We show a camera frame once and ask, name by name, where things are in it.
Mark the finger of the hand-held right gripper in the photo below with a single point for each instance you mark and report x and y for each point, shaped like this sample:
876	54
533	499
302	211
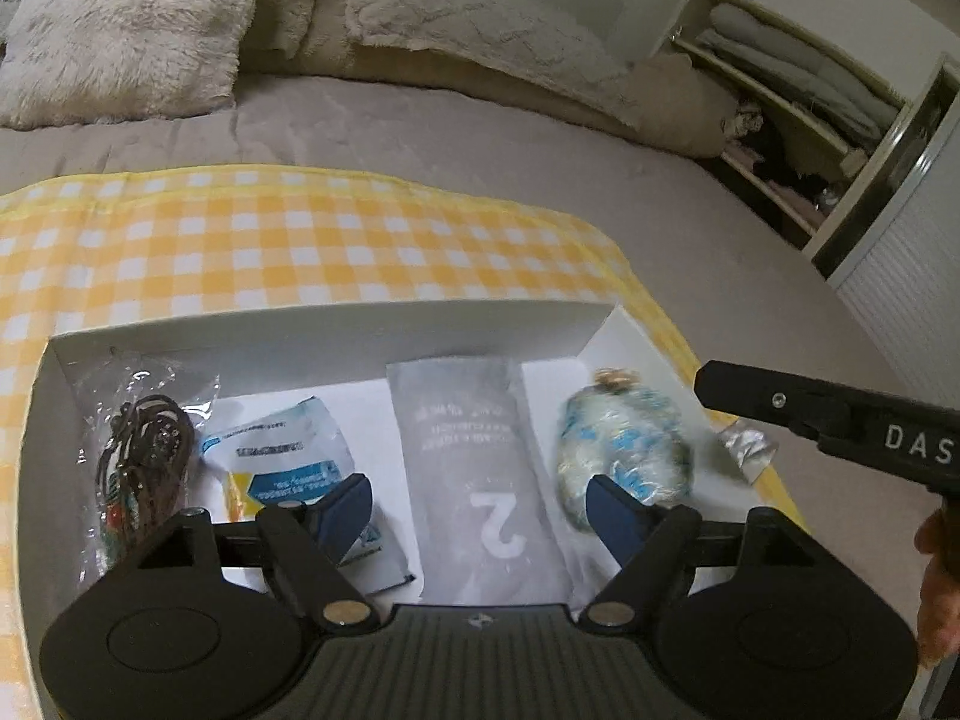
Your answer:
750	390

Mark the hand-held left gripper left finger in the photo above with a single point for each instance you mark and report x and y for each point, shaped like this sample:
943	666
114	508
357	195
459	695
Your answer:
349	510

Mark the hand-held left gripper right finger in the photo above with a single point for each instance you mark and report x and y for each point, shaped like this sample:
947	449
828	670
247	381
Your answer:
615	514

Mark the silver foil packet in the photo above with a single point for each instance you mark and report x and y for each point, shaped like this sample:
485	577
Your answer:
746	454

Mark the white face mask packet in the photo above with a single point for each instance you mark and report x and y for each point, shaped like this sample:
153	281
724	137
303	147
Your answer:
300	450

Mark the floral fabric pouch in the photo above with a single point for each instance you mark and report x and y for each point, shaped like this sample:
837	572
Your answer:
622	435

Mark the translucent grey packet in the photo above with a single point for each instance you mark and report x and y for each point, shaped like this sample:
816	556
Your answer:
465	450

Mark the white cardboard box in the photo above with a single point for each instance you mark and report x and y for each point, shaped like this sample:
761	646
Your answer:
300	345

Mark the person's right hand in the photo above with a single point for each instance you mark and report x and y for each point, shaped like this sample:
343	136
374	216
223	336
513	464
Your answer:
941	577

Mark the white slatted door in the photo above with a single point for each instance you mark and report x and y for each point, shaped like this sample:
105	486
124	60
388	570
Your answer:
900	277

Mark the grey bed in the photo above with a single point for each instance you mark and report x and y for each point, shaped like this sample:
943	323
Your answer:
675	202

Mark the dark clothes pile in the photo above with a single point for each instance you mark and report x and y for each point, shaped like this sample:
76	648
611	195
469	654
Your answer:
780	157

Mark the yellow checked blanket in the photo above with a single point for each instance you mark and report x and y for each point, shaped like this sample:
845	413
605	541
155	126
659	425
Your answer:
300	240

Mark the white closet shelf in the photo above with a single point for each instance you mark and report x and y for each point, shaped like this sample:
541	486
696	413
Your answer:
780	112

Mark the beige fleece blanket roll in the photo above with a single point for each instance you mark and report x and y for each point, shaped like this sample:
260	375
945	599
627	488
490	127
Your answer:
675	112

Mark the folded grey bedding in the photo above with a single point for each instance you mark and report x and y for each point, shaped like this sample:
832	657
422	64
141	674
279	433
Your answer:
787	52

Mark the white headboard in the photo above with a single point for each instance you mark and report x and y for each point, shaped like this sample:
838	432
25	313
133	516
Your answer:
652	15

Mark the beige fleece pillow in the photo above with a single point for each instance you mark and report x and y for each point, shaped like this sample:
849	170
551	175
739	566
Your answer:
465	7
300	7

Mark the fluffy white pillow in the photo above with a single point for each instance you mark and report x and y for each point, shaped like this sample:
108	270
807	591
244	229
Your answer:
127	30

